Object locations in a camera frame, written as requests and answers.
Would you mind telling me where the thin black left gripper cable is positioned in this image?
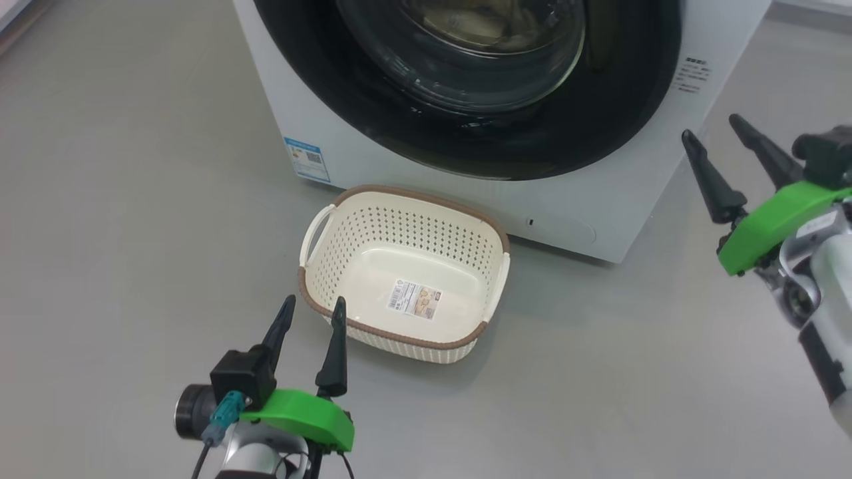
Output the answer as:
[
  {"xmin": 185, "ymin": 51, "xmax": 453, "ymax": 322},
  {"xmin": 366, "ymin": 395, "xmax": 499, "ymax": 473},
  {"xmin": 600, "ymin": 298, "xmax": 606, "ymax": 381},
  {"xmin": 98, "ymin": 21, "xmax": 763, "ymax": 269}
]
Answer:
[{"xmin": 306, "ymin": 449, "xmax": 357, "ymax": 479}]

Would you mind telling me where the washing machine glass door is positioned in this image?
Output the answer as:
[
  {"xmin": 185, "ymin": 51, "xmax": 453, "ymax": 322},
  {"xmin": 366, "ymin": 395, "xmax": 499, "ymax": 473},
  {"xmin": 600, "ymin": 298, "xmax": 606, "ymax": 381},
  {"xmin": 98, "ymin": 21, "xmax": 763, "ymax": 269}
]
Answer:
[{"xmin": 253, "ymin": 0, "xmax": 683, "ymax": 180}]

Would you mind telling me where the basket product label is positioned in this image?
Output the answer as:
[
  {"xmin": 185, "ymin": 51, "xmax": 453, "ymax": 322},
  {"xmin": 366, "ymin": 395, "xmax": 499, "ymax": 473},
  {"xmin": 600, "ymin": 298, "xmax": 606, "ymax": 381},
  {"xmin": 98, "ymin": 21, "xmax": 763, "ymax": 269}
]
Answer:
[{"xmin": 386, "ymin": 278, "xmax": 442, "ymax": 320}]

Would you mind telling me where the cream perforated laundry basket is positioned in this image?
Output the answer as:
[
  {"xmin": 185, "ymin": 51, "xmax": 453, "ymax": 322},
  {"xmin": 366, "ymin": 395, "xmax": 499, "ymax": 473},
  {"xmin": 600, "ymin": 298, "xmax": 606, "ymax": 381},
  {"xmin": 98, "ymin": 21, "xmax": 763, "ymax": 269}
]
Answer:
[{"xmin": 298, "ymin": 185, "xmax": 511, "ymax": 365}]

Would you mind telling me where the blue energy label sticker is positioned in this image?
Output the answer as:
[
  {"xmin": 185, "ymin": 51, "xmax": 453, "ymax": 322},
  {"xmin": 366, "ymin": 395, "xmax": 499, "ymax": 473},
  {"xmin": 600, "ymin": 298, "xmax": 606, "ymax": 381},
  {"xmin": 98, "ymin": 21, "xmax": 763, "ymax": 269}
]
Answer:
[{"xmin": 284, "ymin": 137, "xmax": 331, "ymax": 184}]

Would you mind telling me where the white front-load washing machine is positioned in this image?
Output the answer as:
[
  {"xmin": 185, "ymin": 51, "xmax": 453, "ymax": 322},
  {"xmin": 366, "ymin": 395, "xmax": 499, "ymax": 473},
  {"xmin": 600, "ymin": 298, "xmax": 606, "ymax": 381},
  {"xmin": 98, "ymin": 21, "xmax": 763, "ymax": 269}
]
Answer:
[{"xmin": 232, "ymin": 0, "xmax": 773, "ymax": 264}]

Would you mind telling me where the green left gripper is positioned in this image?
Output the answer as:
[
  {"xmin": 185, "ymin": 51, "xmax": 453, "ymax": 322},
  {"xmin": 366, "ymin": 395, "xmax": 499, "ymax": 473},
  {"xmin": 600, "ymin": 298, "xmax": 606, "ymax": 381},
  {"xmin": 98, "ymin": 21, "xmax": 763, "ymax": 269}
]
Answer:
[{"xmin": 240, "ymin": 295, "xmax": 355, "ymax": 453}]

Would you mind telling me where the oval filter cover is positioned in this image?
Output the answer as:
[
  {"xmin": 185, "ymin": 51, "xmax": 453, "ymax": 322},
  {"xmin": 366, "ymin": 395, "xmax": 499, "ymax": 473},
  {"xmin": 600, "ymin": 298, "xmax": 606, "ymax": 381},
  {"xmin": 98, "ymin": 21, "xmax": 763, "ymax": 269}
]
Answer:
[{"xmin": 526, "ymin": 214, "xmax": 596, "ymax": 245}]

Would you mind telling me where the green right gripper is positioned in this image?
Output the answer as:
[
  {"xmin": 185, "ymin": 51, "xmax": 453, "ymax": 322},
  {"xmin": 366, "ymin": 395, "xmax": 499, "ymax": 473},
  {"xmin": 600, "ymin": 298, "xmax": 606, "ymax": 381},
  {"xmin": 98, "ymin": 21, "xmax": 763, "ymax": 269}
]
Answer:
[{"xmin": 681, "ymin": 114, "xmax": 852, "ymax": 277}]

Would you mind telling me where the printed warning text sticker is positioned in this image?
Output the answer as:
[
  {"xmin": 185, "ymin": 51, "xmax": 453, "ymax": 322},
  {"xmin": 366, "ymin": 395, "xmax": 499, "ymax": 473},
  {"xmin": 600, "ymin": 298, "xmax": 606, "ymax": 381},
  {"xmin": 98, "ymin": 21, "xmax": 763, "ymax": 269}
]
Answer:
[{"xmin": 674, "ymin": 57, "xmax": 712, "ymax": 94}]

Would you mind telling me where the cream garment with blue cuffs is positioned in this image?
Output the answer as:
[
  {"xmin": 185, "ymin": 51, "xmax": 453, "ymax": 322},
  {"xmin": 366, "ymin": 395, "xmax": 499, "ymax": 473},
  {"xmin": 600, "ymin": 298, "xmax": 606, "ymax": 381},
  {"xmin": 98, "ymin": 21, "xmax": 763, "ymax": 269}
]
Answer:
[{"xmin": 413, "ymin": 0, "xmax": 580, "ymax": 54}]

